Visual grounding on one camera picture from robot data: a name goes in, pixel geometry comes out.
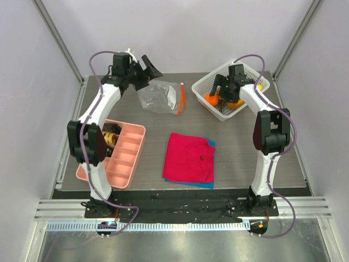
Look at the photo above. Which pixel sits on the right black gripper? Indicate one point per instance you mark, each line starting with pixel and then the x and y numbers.
pixel 221 82

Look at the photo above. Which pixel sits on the blue folded shirt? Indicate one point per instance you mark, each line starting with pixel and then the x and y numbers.
pixel 201 185

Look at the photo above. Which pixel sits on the black white rolled cloth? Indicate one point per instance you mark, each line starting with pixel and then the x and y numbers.
pixel 109 151

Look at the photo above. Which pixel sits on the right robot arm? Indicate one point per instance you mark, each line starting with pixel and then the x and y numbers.
pixel 271 133

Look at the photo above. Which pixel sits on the fake brown longan bunch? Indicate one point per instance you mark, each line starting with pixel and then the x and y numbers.
pixel 222 105

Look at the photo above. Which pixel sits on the fake orange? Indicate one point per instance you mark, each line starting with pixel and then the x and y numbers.
pixel 212 100

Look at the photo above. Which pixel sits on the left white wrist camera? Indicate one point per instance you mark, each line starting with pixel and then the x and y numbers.
pixel 131 53

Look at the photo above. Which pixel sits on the clear zip top bag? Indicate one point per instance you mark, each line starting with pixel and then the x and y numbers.
pixel 163 97

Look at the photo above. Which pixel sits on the white plastic basket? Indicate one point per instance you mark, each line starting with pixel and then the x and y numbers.
pixel 217 91

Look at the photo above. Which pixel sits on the dark brown rolled cloth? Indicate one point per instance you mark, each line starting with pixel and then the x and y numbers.
pixel 111 128

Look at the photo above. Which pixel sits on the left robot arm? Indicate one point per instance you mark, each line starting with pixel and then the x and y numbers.
pixel 86 141

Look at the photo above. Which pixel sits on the red folded shirt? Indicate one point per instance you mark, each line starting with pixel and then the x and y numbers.
pixel 189 158

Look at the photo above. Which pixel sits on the fake pineapple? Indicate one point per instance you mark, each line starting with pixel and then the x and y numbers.
pixel 235 106

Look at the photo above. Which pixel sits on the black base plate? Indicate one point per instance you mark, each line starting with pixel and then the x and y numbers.
pixel 172 206

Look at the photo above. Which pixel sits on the pink compartment tray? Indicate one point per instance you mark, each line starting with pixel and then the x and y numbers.
pixel 121 167

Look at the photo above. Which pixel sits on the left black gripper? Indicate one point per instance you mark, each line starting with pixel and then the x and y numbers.
pixel 152 72

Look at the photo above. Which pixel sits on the white slotted cable duct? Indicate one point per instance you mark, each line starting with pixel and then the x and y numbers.
pixel 104 226

